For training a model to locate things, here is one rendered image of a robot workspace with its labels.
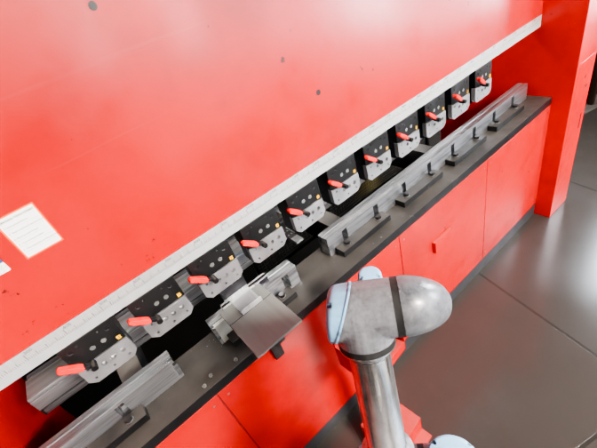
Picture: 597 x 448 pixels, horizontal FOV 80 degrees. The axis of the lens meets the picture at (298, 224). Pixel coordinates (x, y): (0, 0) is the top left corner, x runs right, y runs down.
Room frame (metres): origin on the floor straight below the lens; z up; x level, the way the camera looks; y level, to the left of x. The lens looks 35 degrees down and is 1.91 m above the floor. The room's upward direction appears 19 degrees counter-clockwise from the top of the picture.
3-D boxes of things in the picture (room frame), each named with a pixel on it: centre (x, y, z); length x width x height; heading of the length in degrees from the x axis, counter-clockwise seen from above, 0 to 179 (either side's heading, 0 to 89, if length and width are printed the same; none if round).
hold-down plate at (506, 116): (1.77, -1.32, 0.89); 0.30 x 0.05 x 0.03; 118
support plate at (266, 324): (0.84, 0.23, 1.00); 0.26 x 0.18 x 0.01; 28
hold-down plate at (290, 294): (0.94, 0.24, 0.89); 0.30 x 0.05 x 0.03; 118
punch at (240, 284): (0.97, 0.30, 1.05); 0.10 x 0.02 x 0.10; 118
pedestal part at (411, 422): (0.75, -0.12, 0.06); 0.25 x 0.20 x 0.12; 34
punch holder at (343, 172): (1.24, -0.21, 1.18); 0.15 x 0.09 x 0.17; 118
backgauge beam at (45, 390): (1.42, 0.09, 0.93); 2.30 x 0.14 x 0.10; 118
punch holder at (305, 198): (1.15, -0.03, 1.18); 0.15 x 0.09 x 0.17; 118
